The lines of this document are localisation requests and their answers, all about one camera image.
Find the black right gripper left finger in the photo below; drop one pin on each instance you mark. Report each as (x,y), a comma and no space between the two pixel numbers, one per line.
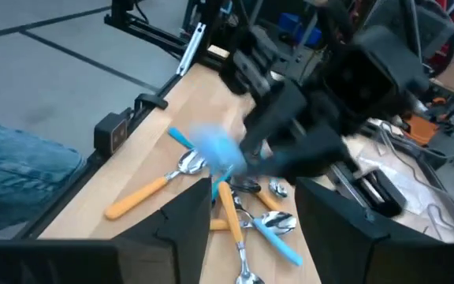
(93,264)

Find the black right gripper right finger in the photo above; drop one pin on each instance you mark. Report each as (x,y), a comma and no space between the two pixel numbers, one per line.
(369,260)

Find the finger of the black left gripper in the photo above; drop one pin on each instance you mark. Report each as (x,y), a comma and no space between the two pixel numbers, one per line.
(278,118)
(309,158)

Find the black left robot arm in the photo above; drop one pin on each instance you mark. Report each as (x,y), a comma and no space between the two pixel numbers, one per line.
(252,59)

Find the blue storage bin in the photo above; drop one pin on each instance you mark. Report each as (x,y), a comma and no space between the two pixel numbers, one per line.
(290,21)

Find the silver aluminium rail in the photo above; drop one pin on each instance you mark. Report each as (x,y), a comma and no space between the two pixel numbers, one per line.
(190,49)

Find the black frame clamp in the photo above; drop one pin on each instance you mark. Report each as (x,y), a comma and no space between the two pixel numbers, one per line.
(150,102)

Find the black table-level camera box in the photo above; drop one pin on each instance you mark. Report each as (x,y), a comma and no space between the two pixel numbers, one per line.
(110,134)

